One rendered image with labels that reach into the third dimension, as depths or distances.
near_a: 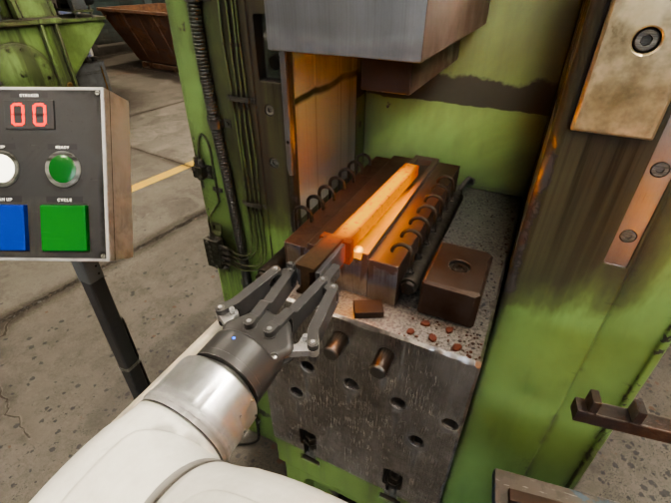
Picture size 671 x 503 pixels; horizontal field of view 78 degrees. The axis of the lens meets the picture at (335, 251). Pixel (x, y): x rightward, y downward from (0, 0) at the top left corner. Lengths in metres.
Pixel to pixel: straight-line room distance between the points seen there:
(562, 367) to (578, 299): 0.15
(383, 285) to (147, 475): 0.43
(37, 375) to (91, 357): 0.20
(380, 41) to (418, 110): 0.53
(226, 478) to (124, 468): 0.08
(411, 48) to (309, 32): 0.13
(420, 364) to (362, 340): 0.09
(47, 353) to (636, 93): 2.12
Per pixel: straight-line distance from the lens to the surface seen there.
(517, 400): 0.95
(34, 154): 0.83
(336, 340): 0.65
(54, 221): 0.80
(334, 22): 0.53
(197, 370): 0.38
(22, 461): 1.86
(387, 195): 0.70
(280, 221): 0.88
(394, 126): 1.05
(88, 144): 0.79
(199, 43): 0.82
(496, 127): 1.00
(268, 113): 0.79
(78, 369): 2.04
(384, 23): 0.51
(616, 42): 0.60
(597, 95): 0.61
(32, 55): 5.32
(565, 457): 1.07
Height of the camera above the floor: 1.36
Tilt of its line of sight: 35 degrees down
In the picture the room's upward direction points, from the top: straight up
